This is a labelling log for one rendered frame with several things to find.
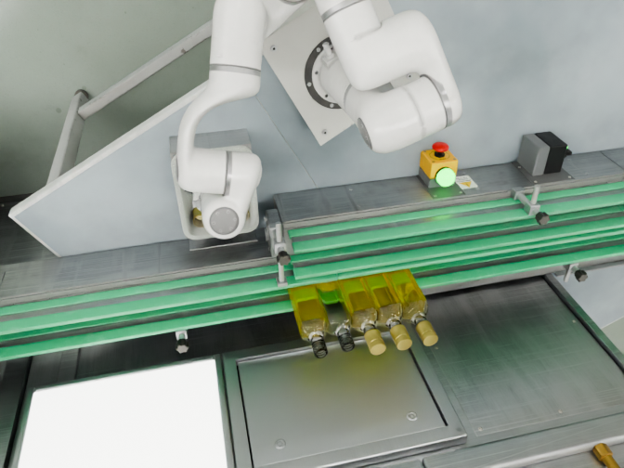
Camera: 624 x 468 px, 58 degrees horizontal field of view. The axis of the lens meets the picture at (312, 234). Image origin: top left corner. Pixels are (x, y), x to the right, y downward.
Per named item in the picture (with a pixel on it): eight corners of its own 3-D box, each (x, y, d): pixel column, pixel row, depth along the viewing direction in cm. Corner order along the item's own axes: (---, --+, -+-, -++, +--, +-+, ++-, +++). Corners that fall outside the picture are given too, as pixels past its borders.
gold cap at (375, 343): (363, 342, 121) (370, 357, 118) (364, 330, 119) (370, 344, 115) (379, 339, 122) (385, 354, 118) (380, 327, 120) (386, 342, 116)
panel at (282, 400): (31, 396, 127) (-2, 548, 101) (27, 387, 126) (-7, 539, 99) (408, 327, 143) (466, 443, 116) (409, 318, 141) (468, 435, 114)
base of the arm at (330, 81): (295, 45, 110) (318, 71, 98) (352, 15, 110) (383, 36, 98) (324, 111, 120) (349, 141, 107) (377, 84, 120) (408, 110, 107)
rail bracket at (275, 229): (270, 265, 133) (279, 300, 123) (266, 205, 123) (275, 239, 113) (282, 263, 134) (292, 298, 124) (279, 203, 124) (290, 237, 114)
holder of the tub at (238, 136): (187, 237, 140) (188, 256, 133) (169, 136, 123) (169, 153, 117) (255, 227, 143) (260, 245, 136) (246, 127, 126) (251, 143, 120)
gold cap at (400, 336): (389, 337, 122) (396, 352, 119) (390, 325, 120) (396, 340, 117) (404, 334, 123) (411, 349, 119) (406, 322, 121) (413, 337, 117)
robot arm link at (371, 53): (319, 28, 96) (405, -9, 97) (374, 157, 100) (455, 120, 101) (327, 14, 87) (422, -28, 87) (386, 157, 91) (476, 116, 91)
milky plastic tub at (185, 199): (183, 221, 136) (185, 241, 129) (167, 136, 123) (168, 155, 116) (254, 211, 139) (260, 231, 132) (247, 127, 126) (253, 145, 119)
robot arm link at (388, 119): (332, 87, 100) (364, 121, 88) (399, 57, 101) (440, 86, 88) (347, 133, 106) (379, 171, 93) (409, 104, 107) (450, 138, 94)
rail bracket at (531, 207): (506, 196, 138) (535, 227, 128) (512, 170, 134) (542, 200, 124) (521, 194, 139) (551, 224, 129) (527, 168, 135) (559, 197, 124)
